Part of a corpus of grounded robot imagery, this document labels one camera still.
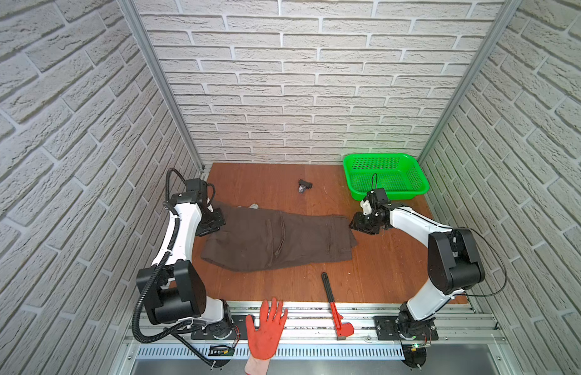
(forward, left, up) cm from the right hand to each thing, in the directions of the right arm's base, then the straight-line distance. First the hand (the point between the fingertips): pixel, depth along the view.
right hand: (358, 226), depth 94 cm
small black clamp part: (+25, +21, -1) cm, 32 cm away
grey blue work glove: (+13, +44, 0) cm, 46 cm away
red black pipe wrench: (-36, +13, -2) cm, 38 cm away
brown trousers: (-2, +47, 0) cm, 47 cm away
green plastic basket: (+31, -30, -4) cm, 43 cm away
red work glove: (-38, +38, -3) cm, 54 cm away
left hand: (-1, +53, +11) cm, 54 cm away
